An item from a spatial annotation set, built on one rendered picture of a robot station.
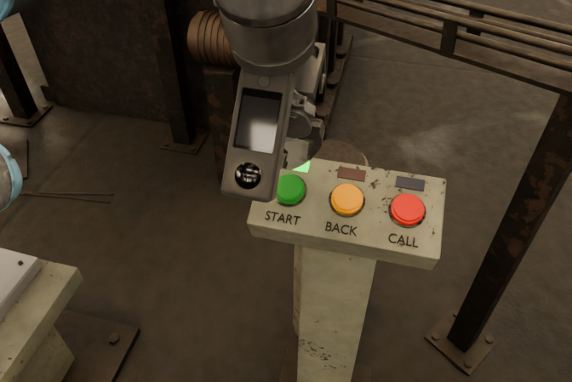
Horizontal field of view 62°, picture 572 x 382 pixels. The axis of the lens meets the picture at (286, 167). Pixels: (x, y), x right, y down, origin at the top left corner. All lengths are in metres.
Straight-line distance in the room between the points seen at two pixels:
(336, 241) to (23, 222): 1.13
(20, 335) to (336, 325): 0.52
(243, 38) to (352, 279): 0.41
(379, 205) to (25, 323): 0.63
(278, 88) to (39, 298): 0.68
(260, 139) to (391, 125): 1.36
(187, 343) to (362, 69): 1.31
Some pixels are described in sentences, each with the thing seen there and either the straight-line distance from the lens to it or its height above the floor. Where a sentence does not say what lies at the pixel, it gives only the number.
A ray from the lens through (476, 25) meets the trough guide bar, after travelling 0.75.
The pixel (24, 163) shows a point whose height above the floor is 0.01.
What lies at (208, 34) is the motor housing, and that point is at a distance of 1.19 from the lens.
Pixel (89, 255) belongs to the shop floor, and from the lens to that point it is 1.40.
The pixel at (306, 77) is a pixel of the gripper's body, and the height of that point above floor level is 0.80.
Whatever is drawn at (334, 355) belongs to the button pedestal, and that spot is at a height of 0.26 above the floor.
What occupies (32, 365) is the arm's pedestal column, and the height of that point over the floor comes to 0.15.
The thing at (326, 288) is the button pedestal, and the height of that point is 0.45.
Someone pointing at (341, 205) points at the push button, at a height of 0.61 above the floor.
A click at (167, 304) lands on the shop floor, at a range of 1.25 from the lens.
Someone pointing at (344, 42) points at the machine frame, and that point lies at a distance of 2.08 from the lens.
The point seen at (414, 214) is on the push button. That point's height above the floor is 0.61.
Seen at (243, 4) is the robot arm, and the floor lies 0.90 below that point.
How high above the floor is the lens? 1.04
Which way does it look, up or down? 43 degrees down
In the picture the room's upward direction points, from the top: straight up
